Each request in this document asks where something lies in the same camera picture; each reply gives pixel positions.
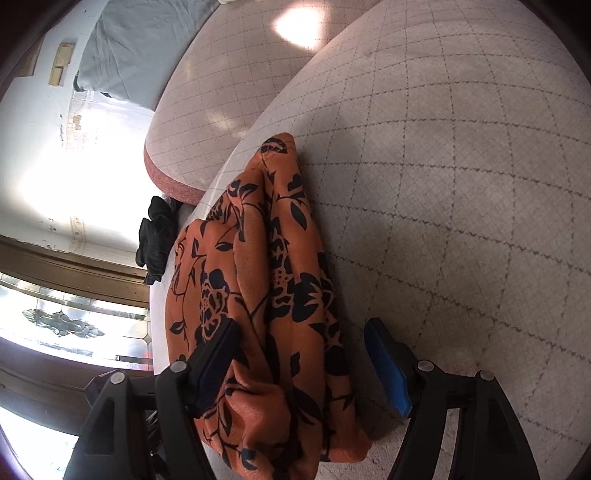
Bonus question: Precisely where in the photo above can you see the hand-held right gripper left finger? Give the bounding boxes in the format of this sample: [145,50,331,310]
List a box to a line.
[62,318,241,480]

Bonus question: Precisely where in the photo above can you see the black garment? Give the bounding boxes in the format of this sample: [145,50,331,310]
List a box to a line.
[136,195,182,284]

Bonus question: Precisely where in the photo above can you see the pink-edged checked cushion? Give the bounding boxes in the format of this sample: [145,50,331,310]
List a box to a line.
[144,0,384,205]

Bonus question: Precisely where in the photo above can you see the grey checked bed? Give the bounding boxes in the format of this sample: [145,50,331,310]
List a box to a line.
[148,0,591,480]

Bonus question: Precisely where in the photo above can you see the wall switch plate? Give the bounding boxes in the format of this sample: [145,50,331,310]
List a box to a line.
[48,42,77,87]

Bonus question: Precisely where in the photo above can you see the orange floral garment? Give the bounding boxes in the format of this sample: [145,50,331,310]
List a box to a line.
[165,132,372,480]

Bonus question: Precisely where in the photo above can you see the light blue pillow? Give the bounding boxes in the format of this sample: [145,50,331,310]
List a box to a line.
[74,0,222,112]

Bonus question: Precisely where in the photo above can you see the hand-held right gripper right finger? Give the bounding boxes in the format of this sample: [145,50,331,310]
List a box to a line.
[364,318,541,480]

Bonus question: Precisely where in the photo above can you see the stained glass door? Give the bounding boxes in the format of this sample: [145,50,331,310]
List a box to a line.
[0,272,155,372]

